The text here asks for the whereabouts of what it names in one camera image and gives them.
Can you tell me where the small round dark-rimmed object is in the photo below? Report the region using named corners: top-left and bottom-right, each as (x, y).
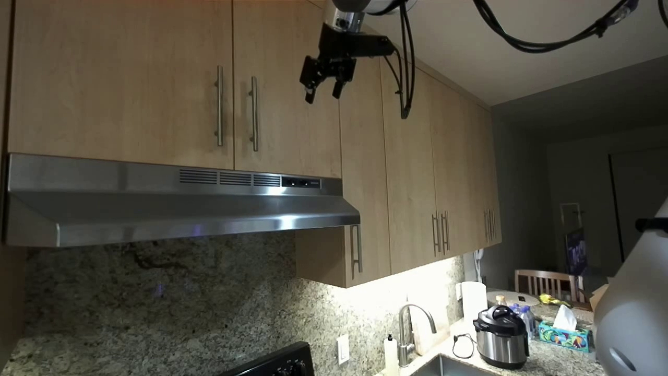
top-left (448, 333), bottom-right (478, 362)

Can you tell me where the round white table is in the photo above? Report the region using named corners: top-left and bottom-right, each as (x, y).
top-left (486, 289), bottom-right (541, 311)

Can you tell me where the black stereo camera bar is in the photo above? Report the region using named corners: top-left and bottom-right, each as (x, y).
top-left (632, 215), bottom-right (668, 236)

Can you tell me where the white soap bottle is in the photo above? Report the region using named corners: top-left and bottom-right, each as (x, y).
top-left (382, 333), bottom-right (403, 376)

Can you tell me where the white wall outlet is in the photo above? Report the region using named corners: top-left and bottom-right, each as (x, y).
top-left (336, 333), bottom-right (352, 367)

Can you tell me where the stainless steel sink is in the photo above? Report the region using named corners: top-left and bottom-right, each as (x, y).
top-left (408, 350), bottom-right (508, 376)

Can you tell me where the brown cardboard box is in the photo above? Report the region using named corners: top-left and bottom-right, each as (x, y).
top-left (587, 281), bottom-right (611, 314)

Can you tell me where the black and steel pressure cooker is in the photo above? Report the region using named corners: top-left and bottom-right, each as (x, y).
top-left (469, 302), bottom-right (533, 372)

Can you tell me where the black electric stove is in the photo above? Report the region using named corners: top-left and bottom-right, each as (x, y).
top-left (215, 340), bottom-right (318, 376)

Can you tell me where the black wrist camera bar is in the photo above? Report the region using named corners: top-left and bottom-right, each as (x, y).
top-left (347, 31), bottom-right (399, 60)

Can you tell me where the stainless steel range hood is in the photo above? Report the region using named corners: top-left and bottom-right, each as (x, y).
top-left (3, 153), bottom-right (363, 249)

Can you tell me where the wooden chair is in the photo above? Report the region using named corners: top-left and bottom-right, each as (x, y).
top-left (513, 267), bottom-right (588, 308)

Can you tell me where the dark hanging bag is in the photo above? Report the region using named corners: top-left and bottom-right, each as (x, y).
top-left (562, 224), bottom-right (590, 277)

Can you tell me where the clear plastic bottle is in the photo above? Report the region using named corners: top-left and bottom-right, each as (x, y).
top-left (510, 294), bottom-right (542, 340)

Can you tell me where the tall light wooden cabinet door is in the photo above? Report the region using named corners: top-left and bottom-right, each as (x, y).
top-left (341, 19), bottom-right (394, 289)
top-left (466, 88), bottom-right (492, 257)
top-left (439, 70), bottom-right (472, 264)
top-left (387, 44), bottom-right (445, 277)

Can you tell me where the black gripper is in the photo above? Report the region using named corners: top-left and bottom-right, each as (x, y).
top-left (298, 23), bottom-right (361, 106)

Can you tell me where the chrome kitchen faucet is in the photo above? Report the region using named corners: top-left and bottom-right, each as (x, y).
top-left (394, 300), bottom-right (441, 369)

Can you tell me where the teal patterned tissue box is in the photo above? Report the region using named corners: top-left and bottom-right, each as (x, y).
top-left (536, 302), bottom-right (593, 353)

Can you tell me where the black cable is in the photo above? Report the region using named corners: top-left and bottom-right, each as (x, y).
top-left (472, 0), bottom-right (668, 57)
top-left (378, 0), bottom-right (419, 121)

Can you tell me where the white paper towel roll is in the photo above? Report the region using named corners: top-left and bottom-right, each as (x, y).
top-left (459, 280), bottom-right (491, 323)

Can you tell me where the short light wooden cabinet door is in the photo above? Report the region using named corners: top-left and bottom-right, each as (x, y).
top-left (7, 0), bottom-right (236, 172)
top-left (232, 0), bottom-right (345, 177)

